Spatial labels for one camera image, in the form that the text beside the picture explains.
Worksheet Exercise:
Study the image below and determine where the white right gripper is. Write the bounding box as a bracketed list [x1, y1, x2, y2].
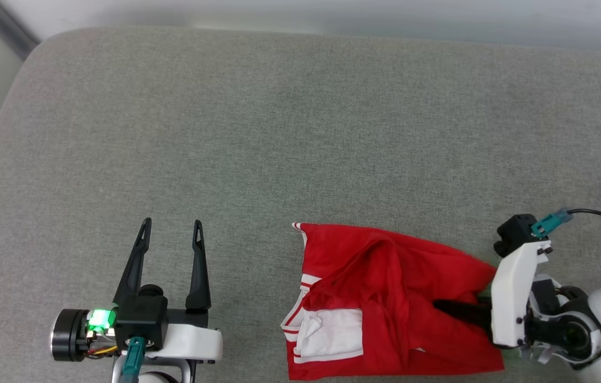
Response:
[432, 240, 553, 349]

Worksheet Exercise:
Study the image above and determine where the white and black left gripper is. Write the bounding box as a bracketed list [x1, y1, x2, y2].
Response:
[51, 217, 223, 365]

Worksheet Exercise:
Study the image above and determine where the red and white garment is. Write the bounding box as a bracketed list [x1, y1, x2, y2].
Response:
[280, 222, 506, 381]

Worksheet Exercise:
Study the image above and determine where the teal plug left camera cable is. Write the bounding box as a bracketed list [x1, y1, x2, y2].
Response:
[121, 336, 146, 383]

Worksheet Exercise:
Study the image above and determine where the teal plug camera cable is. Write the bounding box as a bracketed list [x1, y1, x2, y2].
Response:
[531, 207, 601, 238]
[121, 336, 146, 383]

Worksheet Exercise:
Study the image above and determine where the teal plug right camera cable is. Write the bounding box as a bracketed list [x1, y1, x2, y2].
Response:
[531, 207, 601, 238]

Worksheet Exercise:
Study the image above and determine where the grey metal frame bar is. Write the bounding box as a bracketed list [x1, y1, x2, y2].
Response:
[0, 0, 41, 60]

